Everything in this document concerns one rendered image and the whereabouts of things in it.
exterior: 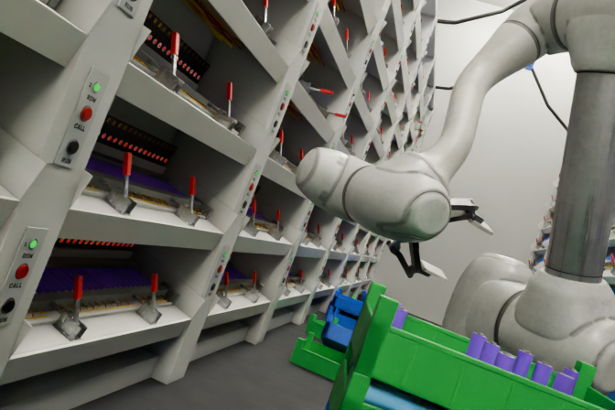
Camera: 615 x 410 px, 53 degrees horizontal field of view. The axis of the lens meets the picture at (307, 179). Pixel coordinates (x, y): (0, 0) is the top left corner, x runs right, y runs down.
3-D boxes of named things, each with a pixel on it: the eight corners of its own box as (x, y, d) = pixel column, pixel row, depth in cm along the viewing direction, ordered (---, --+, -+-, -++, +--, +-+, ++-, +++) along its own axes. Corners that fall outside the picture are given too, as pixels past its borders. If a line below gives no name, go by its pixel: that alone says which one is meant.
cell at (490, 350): (480, 396, 71) (499, 343, 72) (483, 401, 69) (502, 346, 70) (465, 390, 71) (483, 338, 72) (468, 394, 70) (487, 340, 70)
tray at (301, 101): (327, 144, 207) (343, 120, 207) (286, 94, 148) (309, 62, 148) (281, 111, 212) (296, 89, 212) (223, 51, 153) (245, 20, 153)
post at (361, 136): (303, 323, 279) (438, -40, 291) (298, 325, 270) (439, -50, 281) (264, 307, 284) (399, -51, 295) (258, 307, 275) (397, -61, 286)
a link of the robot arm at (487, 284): (472, 343, 145) (502, 255, 145) (533, 376, 129) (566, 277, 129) (422, 330, 137) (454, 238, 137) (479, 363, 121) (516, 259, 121)
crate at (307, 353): (382, 387, 210) (390, 365, 211) (376, 400, 191) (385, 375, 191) (301, 352, 217) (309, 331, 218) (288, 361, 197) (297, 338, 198)
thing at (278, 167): (306, 199, 206) (330, 166, 206) (256, 172, 147) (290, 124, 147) (259, 165, 210) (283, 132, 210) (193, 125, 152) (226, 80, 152)
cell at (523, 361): (514, 401, 77) (532, 351, 77) (518, 404, 75) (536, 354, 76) (501, 395, 77) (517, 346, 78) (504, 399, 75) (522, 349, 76)
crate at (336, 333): (324, 350, 236) (332, 330, 239) (373, 372, 231) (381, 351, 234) (319, 335, 209) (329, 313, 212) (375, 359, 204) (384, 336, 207)
